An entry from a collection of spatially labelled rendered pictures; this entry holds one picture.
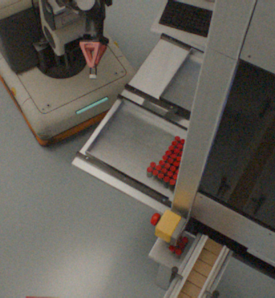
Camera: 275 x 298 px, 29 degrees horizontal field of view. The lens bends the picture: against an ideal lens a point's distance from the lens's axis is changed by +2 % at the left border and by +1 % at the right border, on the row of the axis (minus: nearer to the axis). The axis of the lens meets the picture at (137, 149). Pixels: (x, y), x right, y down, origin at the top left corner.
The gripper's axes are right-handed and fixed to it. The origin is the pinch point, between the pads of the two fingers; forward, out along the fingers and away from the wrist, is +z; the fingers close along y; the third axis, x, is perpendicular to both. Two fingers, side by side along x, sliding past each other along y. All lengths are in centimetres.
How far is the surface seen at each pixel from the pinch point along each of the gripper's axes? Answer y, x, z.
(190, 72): 48, -19, -6
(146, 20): 160, 40, -57
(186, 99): 42.6, -20.0, 5.5
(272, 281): 24, -56, 65
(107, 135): 25.4, 4.6, 21.0
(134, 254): 96, 16, 77
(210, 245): 16, -37, 55
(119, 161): 22.6, -1.8, 30.2
